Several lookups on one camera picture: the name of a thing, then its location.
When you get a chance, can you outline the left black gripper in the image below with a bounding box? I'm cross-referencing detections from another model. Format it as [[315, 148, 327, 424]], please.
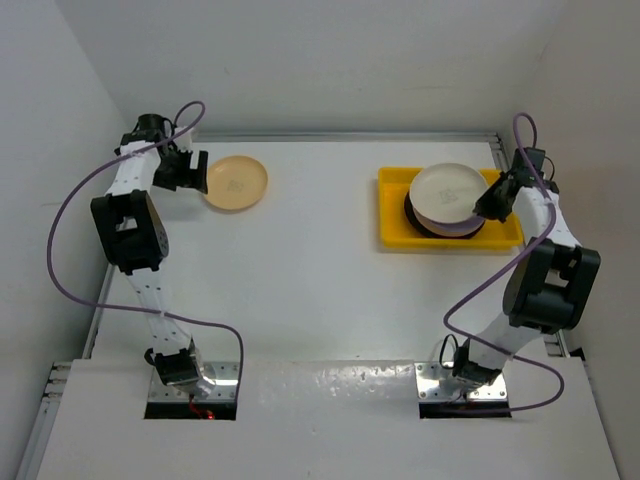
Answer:
[[153, 146, 206, 193]]

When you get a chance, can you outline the cream white plate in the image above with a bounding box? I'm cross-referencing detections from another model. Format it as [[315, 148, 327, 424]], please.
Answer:
[[409, 163, 489, 224]]

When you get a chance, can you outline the orange plate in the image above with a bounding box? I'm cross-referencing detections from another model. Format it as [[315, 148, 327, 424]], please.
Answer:
[[204, 155, 269, 212], [413, 210, 450, 237]]

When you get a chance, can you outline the purple plate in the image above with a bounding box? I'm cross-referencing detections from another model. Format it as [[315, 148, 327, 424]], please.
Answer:
[[428, 216, 485, 238]]

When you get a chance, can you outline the steel plate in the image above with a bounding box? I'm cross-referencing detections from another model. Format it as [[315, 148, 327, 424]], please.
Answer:
[[403, 194, 485, 240]]

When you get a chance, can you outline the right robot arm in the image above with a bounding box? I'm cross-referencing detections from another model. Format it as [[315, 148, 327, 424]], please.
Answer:
[[451, 147, 601, 390]]

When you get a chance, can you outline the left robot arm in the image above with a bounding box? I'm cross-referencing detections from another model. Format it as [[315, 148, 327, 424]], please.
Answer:
[[90, 114, 215, 399]]

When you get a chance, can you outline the yellow plastic bin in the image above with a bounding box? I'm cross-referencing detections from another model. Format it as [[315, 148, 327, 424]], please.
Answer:
[[377, 167, 524, 252]]

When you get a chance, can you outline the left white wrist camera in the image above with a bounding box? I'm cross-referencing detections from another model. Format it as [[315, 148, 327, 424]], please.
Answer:
[[173, 127, 194, 152]]

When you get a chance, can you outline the black cable right base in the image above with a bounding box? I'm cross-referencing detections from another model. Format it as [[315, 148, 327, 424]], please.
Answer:
[[438, 335, 461, 376]]

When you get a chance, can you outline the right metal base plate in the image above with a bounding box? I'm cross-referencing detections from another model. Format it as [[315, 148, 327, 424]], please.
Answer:
[[414, 361, 508, 404]]

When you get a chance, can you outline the metal base plate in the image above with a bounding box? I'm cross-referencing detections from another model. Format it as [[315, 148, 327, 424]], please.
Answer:
[[147, 362, 239, 403], [414, 361, 508, 404]]

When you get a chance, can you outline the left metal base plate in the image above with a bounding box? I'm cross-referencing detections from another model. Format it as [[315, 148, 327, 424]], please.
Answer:
[[147, 362, 239, 403]]

